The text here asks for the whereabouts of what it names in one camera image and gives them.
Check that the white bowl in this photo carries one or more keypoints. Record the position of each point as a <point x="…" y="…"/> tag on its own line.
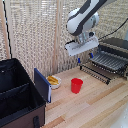
<point x="55" y="85"/>

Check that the black toaster oven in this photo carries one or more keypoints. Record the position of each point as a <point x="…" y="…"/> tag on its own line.
<point x="116" y="45"/>

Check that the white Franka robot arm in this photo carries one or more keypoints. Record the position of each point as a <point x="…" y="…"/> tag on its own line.
<point x="83" y="18"/>

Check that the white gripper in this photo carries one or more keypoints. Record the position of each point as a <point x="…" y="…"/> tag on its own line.
<point x="81" y="46"/>

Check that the thin black vertical pole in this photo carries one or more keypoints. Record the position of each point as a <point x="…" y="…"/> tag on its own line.
<point x="7" y="30"/>

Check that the black fabric storage box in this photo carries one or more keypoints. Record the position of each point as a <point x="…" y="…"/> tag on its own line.
<point x="18" y="95"/>

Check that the yellow food piece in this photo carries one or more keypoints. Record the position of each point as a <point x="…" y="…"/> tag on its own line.
<point x="52" y="80"/>

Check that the red plastic cup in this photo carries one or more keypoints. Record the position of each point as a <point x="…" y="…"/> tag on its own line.
<point x="76" y="85"/>

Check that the beige woven folding screen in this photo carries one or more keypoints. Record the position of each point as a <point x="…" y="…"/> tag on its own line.
<point x="30" y="33"/>

